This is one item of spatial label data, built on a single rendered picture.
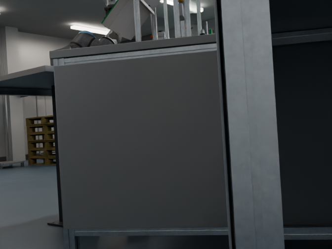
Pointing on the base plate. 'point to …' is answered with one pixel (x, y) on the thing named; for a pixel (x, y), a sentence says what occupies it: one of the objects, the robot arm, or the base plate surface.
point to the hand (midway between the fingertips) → (119, 41)
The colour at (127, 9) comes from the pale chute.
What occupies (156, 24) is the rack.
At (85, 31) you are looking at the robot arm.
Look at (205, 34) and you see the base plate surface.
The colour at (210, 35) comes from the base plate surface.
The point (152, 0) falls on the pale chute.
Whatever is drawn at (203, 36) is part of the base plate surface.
